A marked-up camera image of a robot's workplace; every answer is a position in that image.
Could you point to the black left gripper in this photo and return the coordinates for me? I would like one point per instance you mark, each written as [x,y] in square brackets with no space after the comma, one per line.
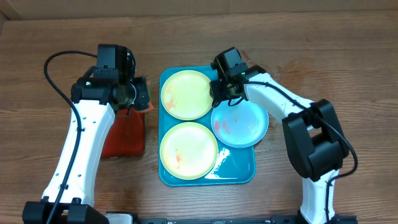
[143,96]

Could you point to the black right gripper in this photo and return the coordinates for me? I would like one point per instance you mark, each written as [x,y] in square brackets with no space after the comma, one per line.
[216,91]

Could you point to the light blue plate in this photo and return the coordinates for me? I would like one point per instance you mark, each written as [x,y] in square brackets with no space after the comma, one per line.
[239,126]

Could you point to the yellow plate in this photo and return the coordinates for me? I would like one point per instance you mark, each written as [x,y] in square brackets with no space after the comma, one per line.
[185,95]
[188,151]

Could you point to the orange sponge with dark scourer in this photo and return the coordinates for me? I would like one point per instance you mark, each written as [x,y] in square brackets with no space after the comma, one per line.
[149,101]

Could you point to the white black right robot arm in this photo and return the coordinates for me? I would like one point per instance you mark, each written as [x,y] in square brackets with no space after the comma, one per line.
[313,137]

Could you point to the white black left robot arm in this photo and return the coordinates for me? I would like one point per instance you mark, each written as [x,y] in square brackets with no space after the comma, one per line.
[69,197]

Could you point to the red tray with black rim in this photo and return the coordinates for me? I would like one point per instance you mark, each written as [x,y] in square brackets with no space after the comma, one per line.
[126,137]

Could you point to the teal plastic tray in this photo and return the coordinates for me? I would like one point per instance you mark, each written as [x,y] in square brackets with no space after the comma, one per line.
[233,165]

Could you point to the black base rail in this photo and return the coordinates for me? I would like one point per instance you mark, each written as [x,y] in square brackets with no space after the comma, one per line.
[217,220]

